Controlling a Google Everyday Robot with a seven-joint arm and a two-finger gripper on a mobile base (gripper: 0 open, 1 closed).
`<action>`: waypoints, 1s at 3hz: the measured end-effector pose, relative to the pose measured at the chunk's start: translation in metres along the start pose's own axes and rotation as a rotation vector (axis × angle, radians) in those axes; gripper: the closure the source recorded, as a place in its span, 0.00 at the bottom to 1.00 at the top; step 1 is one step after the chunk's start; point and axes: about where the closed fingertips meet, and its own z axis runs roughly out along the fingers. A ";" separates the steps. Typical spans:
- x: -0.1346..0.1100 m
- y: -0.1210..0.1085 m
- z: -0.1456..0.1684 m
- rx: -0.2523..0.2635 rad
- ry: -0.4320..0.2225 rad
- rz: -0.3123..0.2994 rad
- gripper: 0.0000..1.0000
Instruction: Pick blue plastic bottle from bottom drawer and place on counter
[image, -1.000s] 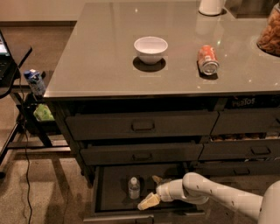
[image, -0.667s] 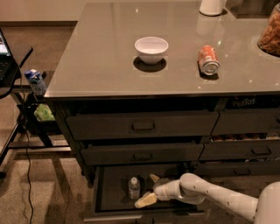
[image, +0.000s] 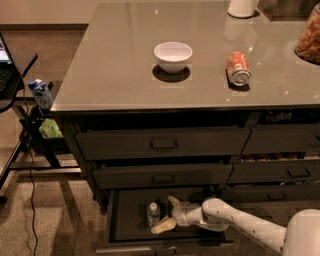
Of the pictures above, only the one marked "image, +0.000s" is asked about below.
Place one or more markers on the black laptop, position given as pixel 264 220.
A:
pixel 7 66

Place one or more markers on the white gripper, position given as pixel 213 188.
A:
pixel 180 213

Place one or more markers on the dark cabinet with grey counter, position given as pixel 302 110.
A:
pixel 180 96

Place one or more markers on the dark middle left drawer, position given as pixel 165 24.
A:
pixel 161 175

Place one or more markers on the clear plastic water bottle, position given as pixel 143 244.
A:
pixel 153 214

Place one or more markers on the dark top right drawer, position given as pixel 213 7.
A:
pixel 283 139

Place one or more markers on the dark drawer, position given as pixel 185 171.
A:
pixel 275 171
pixel 161 143
pixel 271 193
pixel 161 175
pixel 283 139

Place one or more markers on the white paper towel roll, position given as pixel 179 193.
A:
pixel 242 8

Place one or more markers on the orange soda can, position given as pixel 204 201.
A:
pixel 237 69

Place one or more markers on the dark top left drawer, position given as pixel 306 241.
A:
pixel 161 143

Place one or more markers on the glass jar of snacks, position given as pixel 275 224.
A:
pixel 308 45

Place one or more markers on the dark middle right drawer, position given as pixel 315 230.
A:
pixel 275 171

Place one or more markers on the white ceramic bowl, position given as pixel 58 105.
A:
pixel 173 57

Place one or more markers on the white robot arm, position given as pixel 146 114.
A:
pixel 301 237

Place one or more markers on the dark bottom right drawer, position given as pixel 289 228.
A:
pixel 271 193

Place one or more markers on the green snack bag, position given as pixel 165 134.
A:
pixel 50 129

